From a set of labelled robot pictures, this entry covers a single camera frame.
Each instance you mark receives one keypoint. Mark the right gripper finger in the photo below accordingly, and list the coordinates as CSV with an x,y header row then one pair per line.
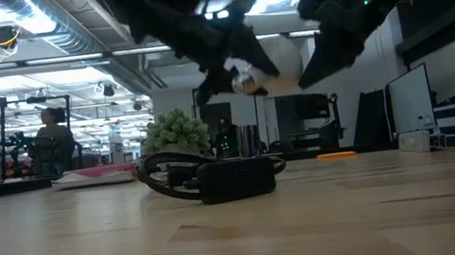
x,y
336,53

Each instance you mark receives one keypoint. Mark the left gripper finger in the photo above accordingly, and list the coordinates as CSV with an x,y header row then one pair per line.
x,y
217,80
253,51

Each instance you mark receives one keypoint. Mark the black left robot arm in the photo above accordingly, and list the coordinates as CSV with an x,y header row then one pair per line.
x,y
140,2

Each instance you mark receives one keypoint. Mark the person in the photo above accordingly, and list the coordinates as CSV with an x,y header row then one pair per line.
x,y
53,141
225,136

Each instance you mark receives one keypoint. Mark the green artificial potted plant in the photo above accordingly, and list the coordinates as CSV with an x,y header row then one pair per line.
x,y
175,130

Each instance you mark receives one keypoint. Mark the black monitor panel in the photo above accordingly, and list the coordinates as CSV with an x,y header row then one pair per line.
x,y
369,119

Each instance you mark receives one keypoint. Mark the orange sticky note pad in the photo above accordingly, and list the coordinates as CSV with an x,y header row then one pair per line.
x,y
337,155

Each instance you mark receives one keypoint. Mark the pink white package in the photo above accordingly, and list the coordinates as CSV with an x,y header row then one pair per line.
x,y
114,168

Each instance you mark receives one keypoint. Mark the yellow black ceiling reel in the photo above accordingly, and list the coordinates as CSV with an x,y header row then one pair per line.
x,y
5,35

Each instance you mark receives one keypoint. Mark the black robot rig with arms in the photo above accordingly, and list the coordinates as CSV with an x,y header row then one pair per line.
x,y
3,130

